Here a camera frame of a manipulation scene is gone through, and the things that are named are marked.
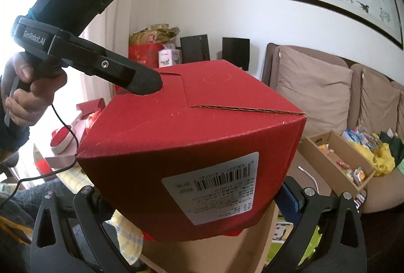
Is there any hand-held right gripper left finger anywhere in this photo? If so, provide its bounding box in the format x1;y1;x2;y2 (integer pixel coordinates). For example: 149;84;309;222
30;185;139;273

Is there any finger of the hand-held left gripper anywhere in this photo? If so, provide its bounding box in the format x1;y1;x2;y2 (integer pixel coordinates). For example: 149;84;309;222
49;35;163;95

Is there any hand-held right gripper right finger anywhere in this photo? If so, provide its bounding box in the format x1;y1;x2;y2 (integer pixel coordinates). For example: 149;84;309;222
263;177;367;273

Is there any dark red handbag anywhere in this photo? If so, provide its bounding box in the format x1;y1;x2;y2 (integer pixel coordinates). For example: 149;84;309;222
76;98;106;119

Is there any red white lint brush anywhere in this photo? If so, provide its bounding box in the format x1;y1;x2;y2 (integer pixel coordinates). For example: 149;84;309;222
50;125;86;155

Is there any large cardboard box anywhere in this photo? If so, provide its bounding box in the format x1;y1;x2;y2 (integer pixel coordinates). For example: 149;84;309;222
139;204;280;273

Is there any red corrugated cardboard box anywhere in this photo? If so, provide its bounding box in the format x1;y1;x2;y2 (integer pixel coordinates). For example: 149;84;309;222
76;60;307;242

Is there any person's left forearm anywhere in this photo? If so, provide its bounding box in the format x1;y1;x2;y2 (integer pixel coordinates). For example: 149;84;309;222
0;115;30;154

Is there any person's left hand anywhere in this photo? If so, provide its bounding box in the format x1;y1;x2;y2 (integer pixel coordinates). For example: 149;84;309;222
0;52;68;128

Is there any red gold gift bag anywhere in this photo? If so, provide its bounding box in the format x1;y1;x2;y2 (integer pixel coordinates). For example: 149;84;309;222
128;25;180;70

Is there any white curtain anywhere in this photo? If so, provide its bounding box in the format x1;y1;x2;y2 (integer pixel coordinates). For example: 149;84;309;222
79;19;119;105

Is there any yellow plaid blanket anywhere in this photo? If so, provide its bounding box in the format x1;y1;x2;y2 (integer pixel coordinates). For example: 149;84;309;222
58;166;144;264

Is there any long cardboard box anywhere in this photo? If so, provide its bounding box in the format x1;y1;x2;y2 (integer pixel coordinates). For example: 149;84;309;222
298;130;377;196

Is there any pink white tissue pack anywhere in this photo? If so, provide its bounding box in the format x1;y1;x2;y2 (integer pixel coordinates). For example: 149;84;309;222
158;43;184;68

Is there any grey fuzzy cloth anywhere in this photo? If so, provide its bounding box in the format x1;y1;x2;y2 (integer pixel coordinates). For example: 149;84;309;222
0;180;68;248

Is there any black speaker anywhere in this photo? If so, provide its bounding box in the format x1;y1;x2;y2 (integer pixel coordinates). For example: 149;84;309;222
180;35;211;64
222;37;250;71

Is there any pile of snack packets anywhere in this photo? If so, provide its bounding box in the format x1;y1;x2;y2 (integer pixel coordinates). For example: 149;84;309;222
341;127;384;150

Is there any brown sofa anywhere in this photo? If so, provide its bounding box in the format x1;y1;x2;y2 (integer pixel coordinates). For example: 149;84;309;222
262;42;404;213

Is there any yellow plastic bag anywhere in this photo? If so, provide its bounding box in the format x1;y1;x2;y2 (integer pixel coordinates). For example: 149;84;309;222
363;134;396;177

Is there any beige sofa cushion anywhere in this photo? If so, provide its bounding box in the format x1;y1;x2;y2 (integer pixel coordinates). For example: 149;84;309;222
391;80;404;135
350;64;401;135
276;46;353;142

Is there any dark green cloth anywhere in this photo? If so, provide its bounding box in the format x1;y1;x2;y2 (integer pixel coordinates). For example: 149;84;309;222
379;131;404;172

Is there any white cable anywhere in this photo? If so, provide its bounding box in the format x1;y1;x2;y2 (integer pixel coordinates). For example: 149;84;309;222
298;166;319;191

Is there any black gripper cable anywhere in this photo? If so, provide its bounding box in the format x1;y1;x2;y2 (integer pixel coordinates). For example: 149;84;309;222
0;104;79;210

